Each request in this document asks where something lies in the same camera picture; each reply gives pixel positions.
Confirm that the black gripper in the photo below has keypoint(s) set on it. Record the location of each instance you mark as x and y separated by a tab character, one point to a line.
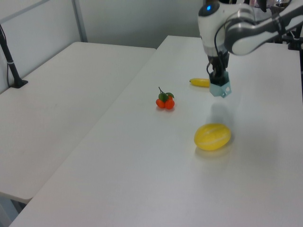
219	60

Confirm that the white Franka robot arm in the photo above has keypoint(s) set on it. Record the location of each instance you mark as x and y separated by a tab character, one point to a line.
209	28

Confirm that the yellow toy banana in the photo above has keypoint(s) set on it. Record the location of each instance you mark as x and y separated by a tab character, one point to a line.
200	82

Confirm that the orange tangerine cluster with leaves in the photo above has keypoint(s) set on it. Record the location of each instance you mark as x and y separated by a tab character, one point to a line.
165	103

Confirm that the yellow striped toy melon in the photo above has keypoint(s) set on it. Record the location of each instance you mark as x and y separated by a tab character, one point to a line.
211	137

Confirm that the white side table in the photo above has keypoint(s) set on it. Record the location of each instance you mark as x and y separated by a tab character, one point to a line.
59	99

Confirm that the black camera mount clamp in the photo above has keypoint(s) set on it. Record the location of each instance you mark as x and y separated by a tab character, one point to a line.
293	39

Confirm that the grey aluminium partition post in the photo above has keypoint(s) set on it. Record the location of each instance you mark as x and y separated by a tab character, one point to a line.
80	21

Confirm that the black camera pole with base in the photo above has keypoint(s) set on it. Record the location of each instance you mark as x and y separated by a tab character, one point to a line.
10	63

